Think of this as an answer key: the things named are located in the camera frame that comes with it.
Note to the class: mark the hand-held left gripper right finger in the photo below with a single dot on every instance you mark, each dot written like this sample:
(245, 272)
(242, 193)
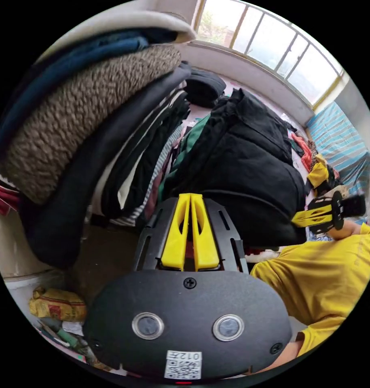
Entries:
(205, 239)

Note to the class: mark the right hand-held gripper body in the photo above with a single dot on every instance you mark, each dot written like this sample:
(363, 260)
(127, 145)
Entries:
(337, 212)

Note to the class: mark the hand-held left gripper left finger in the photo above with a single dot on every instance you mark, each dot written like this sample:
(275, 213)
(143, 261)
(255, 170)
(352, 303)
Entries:
(175, 239)

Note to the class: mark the black long pants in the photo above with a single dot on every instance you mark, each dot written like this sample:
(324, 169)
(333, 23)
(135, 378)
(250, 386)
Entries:
(245, 163)

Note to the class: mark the person's left forearm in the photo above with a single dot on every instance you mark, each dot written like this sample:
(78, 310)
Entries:
(282, 354)

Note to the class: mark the person's right forearm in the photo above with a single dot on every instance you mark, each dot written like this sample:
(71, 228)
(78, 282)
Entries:
(348, 231)

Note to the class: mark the person's right hand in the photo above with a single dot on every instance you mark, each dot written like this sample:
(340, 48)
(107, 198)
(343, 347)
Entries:
(332, 235)

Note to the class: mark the pile of colourful clothes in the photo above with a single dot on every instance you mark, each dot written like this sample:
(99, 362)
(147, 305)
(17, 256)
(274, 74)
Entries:
(316, 172)

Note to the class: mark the person's body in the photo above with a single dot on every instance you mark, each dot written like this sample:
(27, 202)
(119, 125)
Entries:
(318, 282)

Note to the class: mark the blue striped cloth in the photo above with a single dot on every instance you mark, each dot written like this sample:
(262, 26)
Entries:
(339, 142)

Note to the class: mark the green garment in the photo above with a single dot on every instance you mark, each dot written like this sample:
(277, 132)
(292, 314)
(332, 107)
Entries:
(192, 139)

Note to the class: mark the yellow printed bag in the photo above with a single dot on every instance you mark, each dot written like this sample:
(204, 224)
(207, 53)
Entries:
(56, 303)

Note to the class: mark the pile of folded clothes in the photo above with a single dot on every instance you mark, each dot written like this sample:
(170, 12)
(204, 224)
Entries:
(81, 121)

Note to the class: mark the black folded garment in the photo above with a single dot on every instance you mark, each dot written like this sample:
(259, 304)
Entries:
(204, 88)

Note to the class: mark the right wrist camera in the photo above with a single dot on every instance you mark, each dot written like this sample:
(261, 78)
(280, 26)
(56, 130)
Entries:
(354, 206)

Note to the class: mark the window with yellow frame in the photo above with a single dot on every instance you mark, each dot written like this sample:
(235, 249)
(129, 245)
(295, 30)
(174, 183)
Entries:
(263, 36)

